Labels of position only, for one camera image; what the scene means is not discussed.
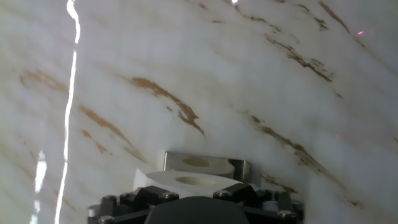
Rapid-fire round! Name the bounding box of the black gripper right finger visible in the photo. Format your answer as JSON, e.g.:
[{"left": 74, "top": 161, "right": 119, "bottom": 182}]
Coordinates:
[{"left": 212, "top": 182, "right": 305, "bottom": 224}]

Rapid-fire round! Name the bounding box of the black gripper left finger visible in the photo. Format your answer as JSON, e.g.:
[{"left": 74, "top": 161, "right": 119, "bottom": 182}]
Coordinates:
[{"left": 86, "top": 185, "right": 180, "bottom": 224}]

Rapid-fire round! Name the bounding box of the white toilet paper roll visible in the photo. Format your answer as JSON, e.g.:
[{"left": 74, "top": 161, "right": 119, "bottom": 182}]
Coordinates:
[{"left": 132, "top": 167, "right": 259, "bottom": 199}]

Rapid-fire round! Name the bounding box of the chrome paper roll shelf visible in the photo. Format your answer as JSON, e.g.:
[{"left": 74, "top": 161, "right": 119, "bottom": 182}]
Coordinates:
[{"left": 162, "top": 151, "right": 251, "bottom": 184}]

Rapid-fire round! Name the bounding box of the marble pattern mat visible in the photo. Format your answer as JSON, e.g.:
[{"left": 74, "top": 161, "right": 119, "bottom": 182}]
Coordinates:
[{"left": 0, "top": 0, "right": 398, "bottom": 224}]

